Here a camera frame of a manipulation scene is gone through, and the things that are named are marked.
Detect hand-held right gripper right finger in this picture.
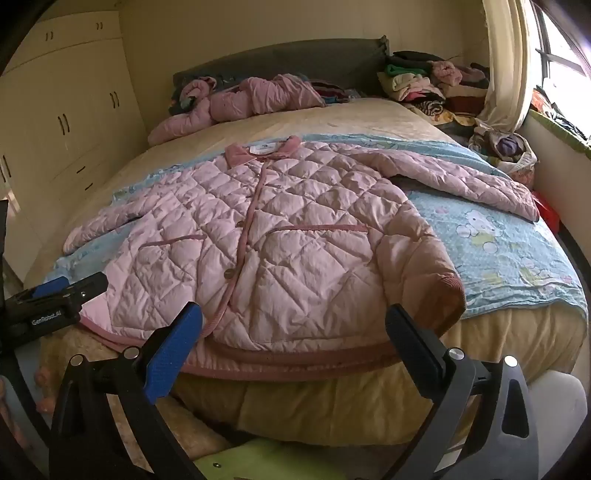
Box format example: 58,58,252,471
385,304,541,480

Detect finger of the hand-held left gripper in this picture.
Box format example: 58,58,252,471
65,271,109,306
30,276,70,300

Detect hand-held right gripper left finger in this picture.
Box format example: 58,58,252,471
48,302,206,480

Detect pink quilted jacket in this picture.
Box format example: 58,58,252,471
148,74,329,145
62,135,541,381

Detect floral bag of clothes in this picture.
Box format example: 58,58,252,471
468,124,539,174

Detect pile of folded clothes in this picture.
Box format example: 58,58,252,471
379,50,492,126

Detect striped folded clothes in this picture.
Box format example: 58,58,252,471
308,80,362,105

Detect blue cartoon printed blanket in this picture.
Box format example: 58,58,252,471
51,133,585,320

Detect light green plastic object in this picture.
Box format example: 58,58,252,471
191,438,370,480

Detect white stool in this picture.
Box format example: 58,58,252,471
522,369,588,476

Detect cream wardrobe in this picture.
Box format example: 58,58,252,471
0,14,149,283

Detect red object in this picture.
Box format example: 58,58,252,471
531,191,561,234

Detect bed with cream sheet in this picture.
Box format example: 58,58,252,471
23,97,589,449

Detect crumpled pink quilted jacket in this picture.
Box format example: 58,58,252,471
148,74,329,145

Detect colourful windowsill cloth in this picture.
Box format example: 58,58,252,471
529,90,591,160

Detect cream curtain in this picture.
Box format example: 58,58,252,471
475,0,540,136

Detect grey upholstered headboard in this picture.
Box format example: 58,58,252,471
173,37,391,100

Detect window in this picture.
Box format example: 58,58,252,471
531,0,591,93

